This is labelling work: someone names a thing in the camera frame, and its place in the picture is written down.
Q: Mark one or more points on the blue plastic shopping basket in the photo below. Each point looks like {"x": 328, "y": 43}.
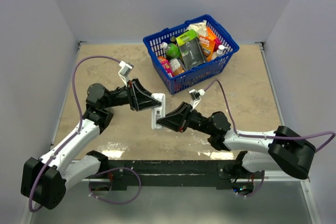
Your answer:
{"x": 198, "y": 68}

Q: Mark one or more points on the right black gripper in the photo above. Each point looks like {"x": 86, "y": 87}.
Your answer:
{"x": 179, "y": 119}

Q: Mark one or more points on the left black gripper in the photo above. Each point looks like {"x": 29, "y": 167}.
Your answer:
{"x": 144, "y": 100}

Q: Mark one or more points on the white pump bottle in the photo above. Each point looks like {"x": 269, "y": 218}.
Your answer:
{"x": 219, "y": 52}

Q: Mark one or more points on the white remote control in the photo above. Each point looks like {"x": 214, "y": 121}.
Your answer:
{"x": 158, "y": 112}

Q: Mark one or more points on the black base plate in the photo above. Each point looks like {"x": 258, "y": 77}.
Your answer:
{"x": 218, "y": 174}

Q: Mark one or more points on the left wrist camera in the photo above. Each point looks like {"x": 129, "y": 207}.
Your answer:
{"x": 125, "y": 69}

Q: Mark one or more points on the brown labelled jar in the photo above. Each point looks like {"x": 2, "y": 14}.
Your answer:
{"x": 177, "y": 66}

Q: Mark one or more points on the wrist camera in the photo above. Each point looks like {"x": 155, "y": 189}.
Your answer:
{"x": 125, "y": 69}
{"x": 196, "y": 96}

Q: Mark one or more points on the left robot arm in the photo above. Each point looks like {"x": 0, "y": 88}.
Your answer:
{"x": 46, "y": 180}

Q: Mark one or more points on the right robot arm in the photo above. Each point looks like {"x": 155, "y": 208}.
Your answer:
{"x": 282, "y": 149}

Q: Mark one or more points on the green bottle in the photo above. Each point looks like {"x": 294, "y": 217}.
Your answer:
{"x": 171, "y": 50}

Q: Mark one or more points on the pink box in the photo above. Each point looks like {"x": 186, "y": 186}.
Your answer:
{"x": 166, "y": 66}

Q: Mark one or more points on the beige paper bag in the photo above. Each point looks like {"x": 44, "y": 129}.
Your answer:
{"x": 200, "y": 28}

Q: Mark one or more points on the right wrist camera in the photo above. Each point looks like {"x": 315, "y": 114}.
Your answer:
{"x": 196, "y": 96}

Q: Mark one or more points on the green grey razor box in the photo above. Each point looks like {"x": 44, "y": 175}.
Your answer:
{"x": 191, "y": 49}

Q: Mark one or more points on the orange razor pack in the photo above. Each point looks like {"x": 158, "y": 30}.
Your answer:
{"x": 208, "y": 43}

